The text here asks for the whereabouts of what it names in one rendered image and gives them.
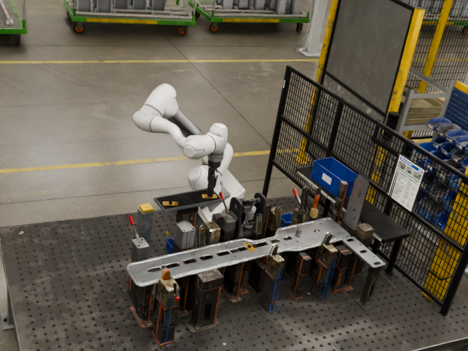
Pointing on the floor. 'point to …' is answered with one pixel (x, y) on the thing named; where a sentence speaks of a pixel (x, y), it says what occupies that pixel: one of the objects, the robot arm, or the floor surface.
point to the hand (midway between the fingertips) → (210, 190)
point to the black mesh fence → (376, 182)
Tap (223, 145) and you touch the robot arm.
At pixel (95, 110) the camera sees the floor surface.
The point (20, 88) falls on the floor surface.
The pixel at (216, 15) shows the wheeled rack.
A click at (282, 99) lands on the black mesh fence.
